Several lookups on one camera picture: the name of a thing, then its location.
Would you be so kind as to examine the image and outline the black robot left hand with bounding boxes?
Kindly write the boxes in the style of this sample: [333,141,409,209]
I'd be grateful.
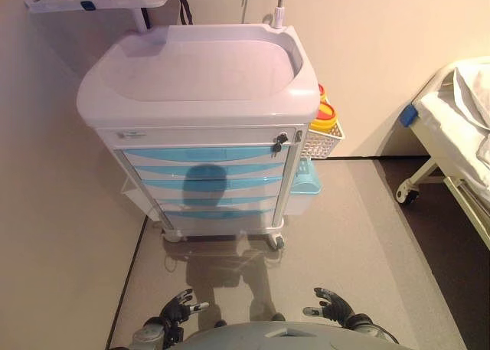
[159,287,211,325]

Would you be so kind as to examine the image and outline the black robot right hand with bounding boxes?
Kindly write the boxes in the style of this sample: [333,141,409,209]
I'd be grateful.
[302,287,358,327]

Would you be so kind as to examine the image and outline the grey robot torso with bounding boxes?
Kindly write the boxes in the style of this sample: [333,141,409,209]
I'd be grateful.
[179,319,414,350]

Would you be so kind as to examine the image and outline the light blue plastic bin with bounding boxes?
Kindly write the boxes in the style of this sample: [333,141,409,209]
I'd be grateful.
[289,159,322,195]

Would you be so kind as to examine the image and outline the bed caster wheel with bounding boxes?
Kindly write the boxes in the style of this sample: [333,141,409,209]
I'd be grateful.
[396,187,420,205]

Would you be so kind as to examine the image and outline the white perforated basket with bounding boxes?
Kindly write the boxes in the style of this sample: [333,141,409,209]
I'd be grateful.
[302,122,346,160]

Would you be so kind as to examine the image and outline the black cart keys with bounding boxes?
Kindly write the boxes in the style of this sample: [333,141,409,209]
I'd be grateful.
[270,132,289,152]

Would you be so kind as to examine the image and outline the blue bed corner bumper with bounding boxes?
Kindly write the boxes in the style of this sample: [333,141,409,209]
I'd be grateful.
[399,105,418,127]

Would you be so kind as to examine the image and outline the white hospital bed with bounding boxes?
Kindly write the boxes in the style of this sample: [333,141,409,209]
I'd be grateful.
[377,57,490,259]

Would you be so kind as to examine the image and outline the white medical cart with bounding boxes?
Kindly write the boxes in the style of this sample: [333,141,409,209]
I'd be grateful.
[76,23,321,250]

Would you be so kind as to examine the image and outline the white bed blanket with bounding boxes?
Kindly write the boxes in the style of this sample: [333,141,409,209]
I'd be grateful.
[438,64,490,163]

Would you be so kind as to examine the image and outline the grey IV pole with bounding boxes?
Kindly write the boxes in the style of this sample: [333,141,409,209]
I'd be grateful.
[272,0,286,29]

